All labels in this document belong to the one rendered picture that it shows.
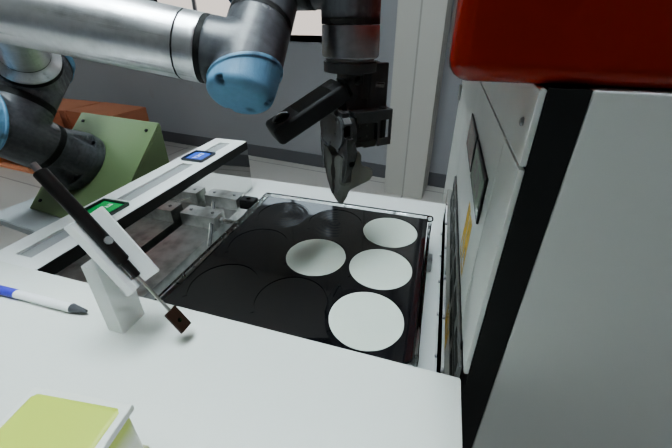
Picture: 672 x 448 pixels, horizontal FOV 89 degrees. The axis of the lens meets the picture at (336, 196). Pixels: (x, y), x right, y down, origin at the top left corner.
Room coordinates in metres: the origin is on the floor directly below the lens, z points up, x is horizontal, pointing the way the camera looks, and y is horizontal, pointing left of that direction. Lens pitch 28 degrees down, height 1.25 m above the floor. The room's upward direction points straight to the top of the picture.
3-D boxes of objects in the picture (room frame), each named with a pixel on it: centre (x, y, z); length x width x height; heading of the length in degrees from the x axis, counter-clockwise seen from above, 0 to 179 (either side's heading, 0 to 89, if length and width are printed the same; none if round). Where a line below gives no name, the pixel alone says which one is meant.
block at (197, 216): (0.59, 0.27, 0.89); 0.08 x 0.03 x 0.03; 73
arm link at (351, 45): (0.49, -0.02, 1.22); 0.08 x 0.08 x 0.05
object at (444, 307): (0.41, -0.17, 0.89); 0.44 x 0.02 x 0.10; 163
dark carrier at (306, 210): (0.46, 0.03, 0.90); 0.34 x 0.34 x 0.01; 73
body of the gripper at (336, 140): (0.49, -0.03, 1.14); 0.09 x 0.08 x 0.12; 116
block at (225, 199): (0.67, 0.25, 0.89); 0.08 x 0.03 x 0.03; 73
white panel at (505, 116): (0.58, -0.24, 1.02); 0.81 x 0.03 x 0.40; 163
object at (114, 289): (0.26, 0.21, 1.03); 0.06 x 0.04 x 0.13; 73
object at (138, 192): (0.63, 0.36, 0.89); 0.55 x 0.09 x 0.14; 163
